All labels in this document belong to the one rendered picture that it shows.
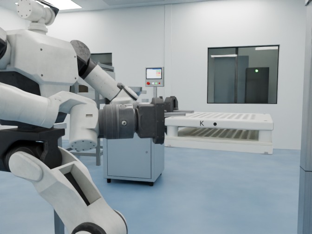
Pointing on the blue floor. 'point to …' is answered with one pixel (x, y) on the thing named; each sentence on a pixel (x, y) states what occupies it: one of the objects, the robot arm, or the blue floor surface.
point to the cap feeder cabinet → (133, 159)
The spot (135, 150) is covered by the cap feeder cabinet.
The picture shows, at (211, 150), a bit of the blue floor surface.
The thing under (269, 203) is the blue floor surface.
